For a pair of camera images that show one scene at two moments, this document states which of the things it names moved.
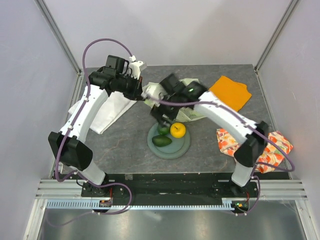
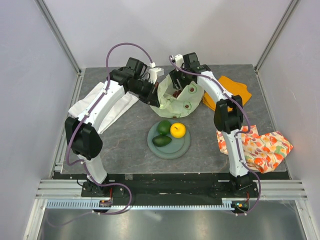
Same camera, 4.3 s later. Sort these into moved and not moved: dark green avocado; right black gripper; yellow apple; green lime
Moved: right black gripper
Not moved: green lime; dark green avocado; yellow apple
